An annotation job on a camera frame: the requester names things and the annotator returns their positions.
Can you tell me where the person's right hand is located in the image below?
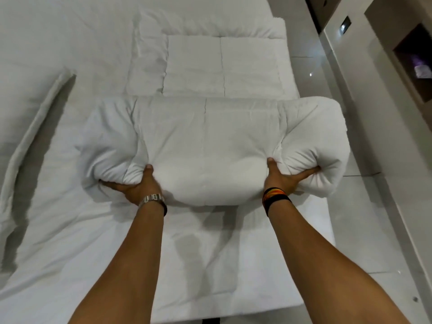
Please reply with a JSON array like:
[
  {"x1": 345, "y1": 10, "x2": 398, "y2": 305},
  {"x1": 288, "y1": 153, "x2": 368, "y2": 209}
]
[{"x1": 263, "y1": 157, "x2": 321, "y2": 199}]

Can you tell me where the person's left hand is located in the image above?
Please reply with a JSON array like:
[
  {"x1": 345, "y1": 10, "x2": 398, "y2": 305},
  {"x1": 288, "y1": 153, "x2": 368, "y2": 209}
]
[{"x1": 99, "y1": 164, "x2": 165, "y2": 206}]

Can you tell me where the white duvet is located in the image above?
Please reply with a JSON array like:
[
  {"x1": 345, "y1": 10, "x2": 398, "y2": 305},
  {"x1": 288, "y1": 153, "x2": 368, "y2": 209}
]
[{"x1": 75, "y1": 97, "x2": 350, "y2": 207}]

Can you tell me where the person's right forearm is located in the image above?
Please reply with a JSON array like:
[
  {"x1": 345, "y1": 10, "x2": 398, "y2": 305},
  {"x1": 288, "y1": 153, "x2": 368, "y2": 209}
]
[{"x1": 268, "y1": 199, "x2": 410, "y2": 324}]

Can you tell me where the person's left forearm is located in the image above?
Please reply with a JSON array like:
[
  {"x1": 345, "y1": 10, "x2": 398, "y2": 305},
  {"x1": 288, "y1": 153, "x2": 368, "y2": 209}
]
[{"x1": 67, "y1": 200, "x2": 166, "y2": 324}]

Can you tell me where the silver metal wristwatch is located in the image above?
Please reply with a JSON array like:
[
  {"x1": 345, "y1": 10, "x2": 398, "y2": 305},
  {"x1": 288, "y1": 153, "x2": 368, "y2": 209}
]
[{"x1": 138, "y1": 193, "x2": 165, "y2": 208}]

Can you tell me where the black orange striped wristband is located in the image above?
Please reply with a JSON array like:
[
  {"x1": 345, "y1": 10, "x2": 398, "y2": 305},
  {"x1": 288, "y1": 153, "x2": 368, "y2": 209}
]
[{"x1": 262, "y1": 187, "x2": 291, "y2": 217}]

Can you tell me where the white bed sheet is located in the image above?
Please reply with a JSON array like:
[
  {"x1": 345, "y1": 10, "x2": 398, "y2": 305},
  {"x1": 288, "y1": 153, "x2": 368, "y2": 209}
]
[{"x1": 0, "y1": 0, "x2": 336, "y2": 324}]

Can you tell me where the white pillow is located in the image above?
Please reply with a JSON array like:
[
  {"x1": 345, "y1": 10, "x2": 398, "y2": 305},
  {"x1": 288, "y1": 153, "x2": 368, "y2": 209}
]
[{"x1": 126, "y1": 9, "x2": 287, "y2": 97}]

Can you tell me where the purple and white packet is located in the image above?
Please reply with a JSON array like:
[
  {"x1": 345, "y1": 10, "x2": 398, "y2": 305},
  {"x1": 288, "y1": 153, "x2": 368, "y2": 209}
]
[{"x1": 411, "y1": 54, "x2": 432, "y2": 79}]

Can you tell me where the dark wall niche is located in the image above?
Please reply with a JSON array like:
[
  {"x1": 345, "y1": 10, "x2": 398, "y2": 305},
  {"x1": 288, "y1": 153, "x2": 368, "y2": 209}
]
[{"x1": 393, "y1": 23, "x2": 432, "y2": 104}]

